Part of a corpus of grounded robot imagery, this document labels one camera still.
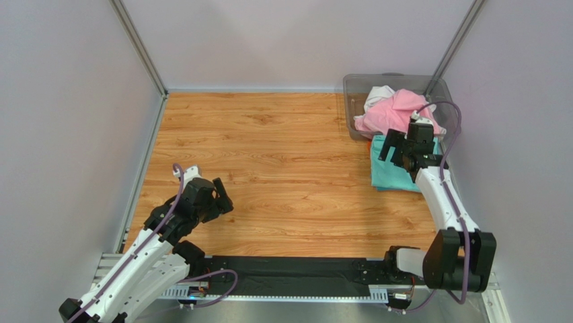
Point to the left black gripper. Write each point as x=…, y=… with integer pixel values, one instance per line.
x=222, y=202

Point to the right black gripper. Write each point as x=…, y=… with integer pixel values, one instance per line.
x=398, y=149

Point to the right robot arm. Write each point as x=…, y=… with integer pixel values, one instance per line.
x=447, y=224

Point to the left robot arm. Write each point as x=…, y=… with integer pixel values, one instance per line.
x=158, y=258

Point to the pink t shirt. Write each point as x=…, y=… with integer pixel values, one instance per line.
x=394, y=113

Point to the white t shirt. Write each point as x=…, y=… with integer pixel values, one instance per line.
x=376, y=94

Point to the clear plastic bin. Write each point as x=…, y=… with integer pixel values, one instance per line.
x=356, y=88

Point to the black base mat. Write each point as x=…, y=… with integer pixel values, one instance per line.
x=302, y=276

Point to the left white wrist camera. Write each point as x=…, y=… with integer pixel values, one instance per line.
x=186, y=173

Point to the aluminium frame rail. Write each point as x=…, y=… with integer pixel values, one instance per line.
x=195, y=292

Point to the right aluminium corner post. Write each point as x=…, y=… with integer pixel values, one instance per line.
x=455, y=44

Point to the aluminium corner post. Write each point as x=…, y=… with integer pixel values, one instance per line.
x=455, y=44
x=125, y=19

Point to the left aluminium corner post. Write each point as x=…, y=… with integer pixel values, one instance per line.
x=125, y=19

